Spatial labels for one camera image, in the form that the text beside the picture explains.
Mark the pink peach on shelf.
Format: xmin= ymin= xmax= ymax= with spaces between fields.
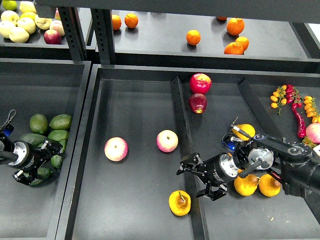
xmin=49 ymin=20 xmax=65 ymax=37

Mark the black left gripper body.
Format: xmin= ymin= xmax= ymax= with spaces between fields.
xmin=7 ymin=141 xmax=50 ymax=172

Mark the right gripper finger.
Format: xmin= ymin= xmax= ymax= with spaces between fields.
xmin=196 ymin=184 xmax=228 ymax=201
xmin=176 ymin=152 xmax=204 ymax=176

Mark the bright red apple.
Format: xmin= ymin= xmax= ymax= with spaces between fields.
xmin=189 ymin=73 xmax=212 ymax=95

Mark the pink peach right edge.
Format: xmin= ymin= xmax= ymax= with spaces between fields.
xmin=306 ymin=123 xmax=320 ymax=144

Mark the orange cherry tomato bunch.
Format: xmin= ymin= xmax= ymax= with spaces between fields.
xmin=270 ymin=85 xmax=287 ymax=116

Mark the pale yellow apple middle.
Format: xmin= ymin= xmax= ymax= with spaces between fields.
xmin=17 ymin=17 xmax=36 ymax=35

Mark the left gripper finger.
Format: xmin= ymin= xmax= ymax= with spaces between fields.
xmin=12 ymin=170 xmax=38 ymax=186
xmin=41 ymin=140 xmax=65 ymax=159

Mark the dark avocado bottom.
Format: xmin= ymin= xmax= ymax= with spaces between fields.
xmin=29 ymin=167 xmax=53 ymax=186

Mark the green avocado top left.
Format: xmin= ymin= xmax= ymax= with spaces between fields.
xmin=29 ymin=113 xmax=49 ymax=135

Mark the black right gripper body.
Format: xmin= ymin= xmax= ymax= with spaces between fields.
xmin=198 ymin=152 xmax=238 ymax=187

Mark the red cherry tomato bunch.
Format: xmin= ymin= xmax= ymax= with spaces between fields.
xmin=285 ymin=84 xmax=303 ymax=109

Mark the black tray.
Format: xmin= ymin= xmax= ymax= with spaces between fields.
xmin=56 ymin=64 xmax=320 ymax=240
xmin=0 ymin=58 xmax=91 ymax=240

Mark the green avocado top right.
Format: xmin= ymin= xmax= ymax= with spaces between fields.
xmin=49 ymin=114 xmax=73 ymax=131

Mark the mixed cherry tomatoes lower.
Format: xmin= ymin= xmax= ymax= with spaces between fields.
xmin=302 ymin=136 xmax=318 ymax=148

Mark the large orange right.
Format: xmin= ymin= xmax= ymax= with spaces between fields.
xmin=226 ymin=17 xmax=245 ymax=36

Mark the black centre tray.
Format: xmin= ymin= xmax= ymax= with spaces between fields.
xmin=56 ymin=64 xmax=320 ymax=240

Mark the red chili pepper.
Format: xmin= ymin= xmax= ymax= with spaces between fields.
xmin=291 ymin=108 xmax=306 ymax=139

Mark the orange far left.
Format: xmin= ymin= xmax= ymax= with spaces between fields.
xmin=112 ymin=14 xmax=122 ymax=31

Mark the yellow pear with stem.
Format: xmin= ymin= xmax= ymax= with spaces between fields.
xmin=168 ymin=190 xmax=191 ymax=217

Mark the green avocado middle left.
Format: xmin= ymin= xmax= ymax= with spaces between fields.
xmin=19 ymin=133 xmax=48 ymax=146

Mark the pink apple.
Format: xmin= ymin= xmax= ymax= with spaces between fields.
xmin=104 ymin=137 xmax=128 ymax=162
xmin=156 ymin=129 xmax=179 ymax=153

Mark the pale yellow apple front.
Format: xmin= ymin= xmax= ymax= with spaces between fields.
xmin=8 ymin=27 xmax=30 ymax=43

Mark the orange front right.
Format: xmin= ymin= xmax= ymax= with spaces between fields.
xmin=224 ymin=42 xmax=244 ymax=55

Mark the red apple on shelf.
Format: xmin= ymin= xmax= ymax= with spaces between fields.
xmin=43 ymin=29 xmax=62 ymax=45

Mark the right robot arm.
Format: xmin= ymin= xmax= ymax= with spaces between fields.
xmin=176 ymin=125 xmax=320 ymax=201

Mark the pale yellow apple left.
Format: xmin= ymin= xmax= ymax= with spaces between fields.
xmin=0 ymin=20 xmax=16 ymax=39

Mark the yellow pear lower right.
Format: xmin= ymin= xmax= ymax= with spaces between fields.
xmin=258 ymin=174 xmax=281 ymax=197

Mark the pale yellow apple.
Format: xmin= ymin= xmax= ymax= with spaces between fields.
xmin=0 ymin=20 xmax=16 ymax=39
xmin=8 ymin=27 xmax=30 ymax=43
xmin=17 ymin=17 xmax=36 ymax=35

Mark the yellow pear upper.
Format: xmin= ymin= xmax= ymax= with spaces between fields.
xmin=231 ymin=118 xmax=256 ymax=141

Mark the pink apple right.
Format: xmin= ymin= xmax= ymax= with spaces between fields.
xmin=156 ymin=129 xmax=179 ymax=153

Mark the black tray divider left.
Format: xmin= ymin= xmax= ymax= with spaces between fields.
xmin=170 ymin=76 xmax=209 ymax=240

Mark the green avocado middle right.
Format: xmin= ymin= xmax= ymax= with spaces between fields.
xmin=47 ymin=129 xmax=69 ymax=142

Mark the orange small right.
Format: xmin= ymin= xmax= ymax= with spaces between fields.
xmin=235 ymin=36 xmax=250 ymax=51

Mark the orange centre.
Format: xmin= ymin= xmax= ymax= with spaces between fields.
xmin=186 ymin=29 xmax=201 ymax=46

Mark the black shelf post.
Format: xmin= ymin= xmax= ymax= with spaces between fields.
xmin=57 ymin=6 xmax=117 ymax=65

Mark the dark green avocado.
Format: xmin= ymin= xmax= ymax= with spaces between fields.
xmin=50 ymin=155 xmax=64 ymax=170

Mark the pink apple left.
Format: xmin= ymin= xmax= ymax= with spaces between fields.
xmin=104 ymin=137 xmax=128 ymax=162

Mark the yellow pear lower left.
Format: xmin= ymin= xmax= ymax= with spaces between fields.
xmin=233 ymin=174 xmax=260 ymax=197

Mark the dark red apple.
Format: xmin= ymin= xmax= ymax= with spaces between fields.
xmin=188 ymin=93 xmax=208 ymax=114

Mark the black left tray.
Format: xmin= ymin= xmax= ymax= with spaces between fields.
xmin=0 ymin=58 xmax=91 ymax=240

